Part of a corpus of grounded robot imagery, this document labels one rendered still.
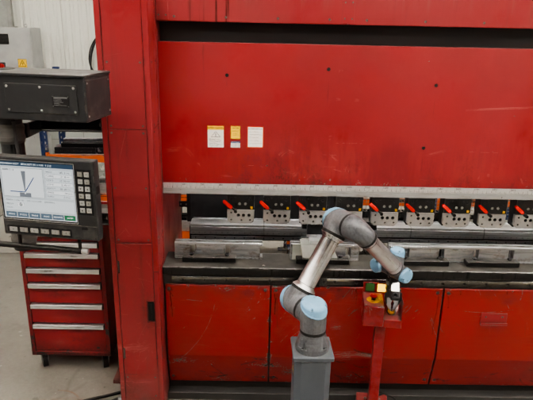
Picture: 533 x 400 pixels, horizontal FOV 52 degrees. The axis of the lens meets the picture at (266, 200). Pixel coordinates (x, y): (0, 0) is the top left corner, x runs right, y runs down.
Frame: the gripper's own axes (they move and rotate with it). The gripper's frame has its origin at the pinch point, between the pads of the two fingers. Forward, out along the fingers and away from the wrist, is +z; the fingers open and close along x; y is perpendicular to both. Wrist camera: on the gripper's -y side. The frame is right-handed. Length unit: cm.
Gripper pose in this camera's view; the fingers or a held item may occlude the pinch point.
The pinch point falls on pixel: (391, 309)
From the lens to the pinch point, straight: 303.1
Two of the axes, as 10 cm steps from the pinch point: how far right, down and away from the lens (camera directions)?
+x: -9.9, -0.5, 1.1
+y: 1.2, -3.8, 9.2
